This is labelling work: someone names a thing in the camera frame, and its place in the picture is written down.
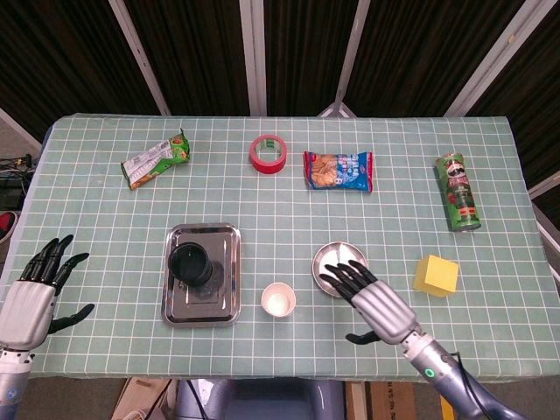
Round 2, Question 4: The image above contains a red tape roll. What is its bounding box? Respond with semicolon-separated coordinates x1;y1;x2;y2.
248;134;289;176

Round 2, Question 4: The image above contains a black cup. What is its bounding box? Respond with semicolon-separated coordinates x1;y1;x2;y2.
167;241;214;288

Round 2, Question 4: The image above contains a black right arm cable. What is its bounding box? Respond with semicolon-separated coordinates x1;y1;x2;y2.
448;349;494;420

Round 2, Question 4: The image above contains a white paper cup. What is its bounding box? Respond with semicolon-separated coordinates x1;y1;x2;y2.
260;282;297;319

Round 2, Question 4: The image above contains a green Pringles can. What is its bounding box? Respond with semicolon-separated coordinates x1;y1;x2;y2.
434;152;482;233

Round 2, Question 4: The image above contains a green checked tablecloth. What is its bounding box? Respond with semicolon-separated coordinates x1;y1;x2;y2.
0;114;552;380

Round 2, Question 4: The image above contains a white metal frame bar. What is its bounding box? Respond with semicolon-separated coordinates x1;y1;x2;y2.
527;170;560;246
0;107;45;148

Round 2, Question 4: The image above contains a rectangular steel tray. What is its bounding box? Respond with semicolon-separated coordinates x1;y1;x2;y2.
160;222;242;329

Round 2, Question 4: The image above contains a plain brown cardboard box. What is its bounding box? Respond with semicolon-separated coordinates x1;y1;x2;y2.
111;378;176;420

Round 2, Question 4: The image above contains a green snack packet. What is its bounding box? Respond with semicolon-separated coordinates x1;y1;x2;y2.
121;128;193;191

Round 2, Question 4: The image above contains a blue-grey robot torso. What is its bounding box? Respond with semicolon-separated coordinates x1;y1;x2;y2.
174;378;347;420

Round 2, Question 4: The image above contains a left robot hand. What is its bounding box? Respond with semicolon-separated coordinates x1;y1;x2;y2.
0;234;95;351

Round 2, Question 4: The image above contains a round steel plate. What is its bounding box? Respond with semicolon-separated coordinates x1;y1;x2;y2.
311;241;368;298

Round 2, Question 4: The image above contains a printed brown cardboard box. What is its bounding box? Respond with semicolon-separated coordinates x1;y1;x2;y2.
365;381;417;420

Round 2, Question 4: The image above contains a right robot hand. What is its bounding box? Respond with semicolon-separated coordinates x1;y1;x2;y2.
318;260;419;347

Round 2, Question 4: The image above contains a black cable bundle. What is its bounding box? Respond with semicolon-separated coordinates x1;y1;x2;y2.
0;155;36;211

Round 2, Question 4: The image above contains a yellow foam cube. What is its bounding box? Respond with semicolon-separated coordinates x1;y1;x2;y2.
413;255;460;298

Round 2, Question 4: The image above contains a blue biscuit packet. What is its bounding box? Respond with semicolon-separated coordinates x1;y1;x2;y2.
303;150;375;193

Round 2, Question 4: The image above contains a white metal frame post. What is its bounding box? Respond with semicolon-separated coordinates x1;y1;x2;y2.
444;0;548;117
317;0;372;118
238;0;268;117
108;0;172;117

